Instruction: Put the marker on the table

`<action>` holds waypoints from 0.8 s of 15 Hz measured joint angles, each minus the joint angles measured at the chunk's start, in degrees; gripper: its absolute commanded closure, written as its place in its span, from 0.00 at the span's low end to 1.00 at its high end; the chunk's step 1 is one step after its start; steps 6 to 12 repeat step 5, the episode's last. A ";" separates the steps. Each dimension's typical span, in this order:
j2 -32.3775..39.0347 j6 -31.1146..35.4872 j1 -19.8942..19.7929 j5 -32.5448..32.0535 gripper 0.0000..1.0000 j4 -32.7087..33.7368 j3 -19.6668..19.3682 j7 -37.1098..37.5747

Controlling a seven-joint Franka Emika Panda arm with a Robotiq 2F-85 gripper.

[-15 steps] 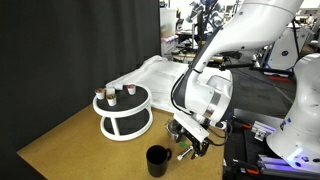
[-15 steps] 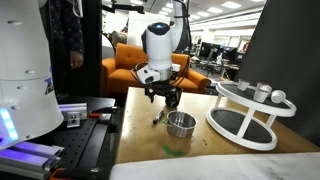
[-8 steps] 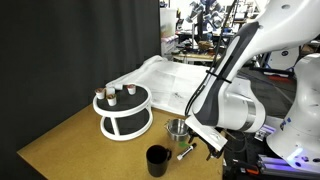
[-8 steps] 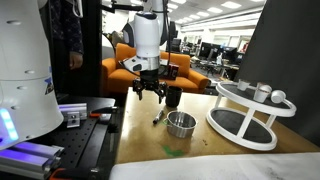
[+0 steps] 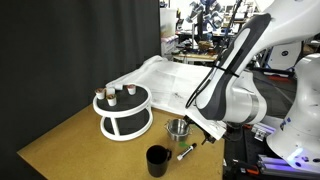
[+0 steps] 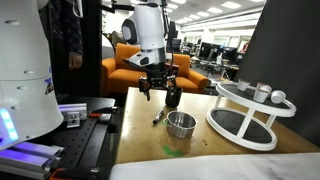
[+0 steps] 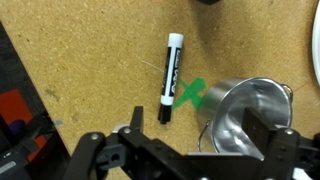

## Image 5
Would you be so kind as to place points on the orange black clamp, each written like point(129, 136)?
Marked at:
point(247, 126)
point(250, 170)

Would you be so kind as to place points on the small metal pot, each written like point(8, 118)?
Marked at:
point(178, 130)

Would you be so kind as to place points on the white cloth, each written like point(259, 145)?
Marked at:
point(160, 80)

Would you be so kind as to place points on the green tape patch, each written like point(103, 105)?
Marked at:
point(182, 144)

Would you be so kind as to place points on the white machine panel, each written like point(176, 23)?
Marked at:
point(285, 56)

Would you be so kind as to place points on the black marker white cap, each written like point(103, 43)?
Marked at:
point(186, 152)

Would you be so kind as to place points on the white plastic drawer unit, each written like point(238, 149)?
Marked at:
point(167, 30)

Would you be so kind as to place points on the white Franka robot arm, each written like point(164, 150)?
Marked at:
point(253, 50)

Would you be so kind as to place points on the white two-tier round stand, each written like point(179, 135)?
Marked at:
point(123, 115)

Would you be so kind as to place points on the short aluminium bracket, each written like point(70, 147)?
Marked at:
point(263, 132)

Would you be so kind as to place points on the long aluminium rail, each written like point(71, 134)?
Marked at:
point(276, 163)

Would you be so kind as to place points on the black mug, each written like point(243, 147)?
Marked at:
point(157, 163)

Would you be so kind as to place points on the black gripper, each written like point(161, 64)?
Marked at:
point(208, 137)

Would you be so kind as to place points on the white pod cup brown lid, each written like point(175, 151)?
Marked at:
point(100, 93)
point(131, 89)
point(111, 100)

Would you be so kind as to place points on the plain white pod cup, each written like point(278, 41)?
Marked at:
point(118, 87)
point(110, 90)

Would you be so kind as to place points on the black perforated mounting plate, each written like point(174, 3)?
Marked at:
point(240, 150)

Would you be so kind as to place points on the black curtain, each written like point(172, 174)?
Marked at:
point(66, 50)

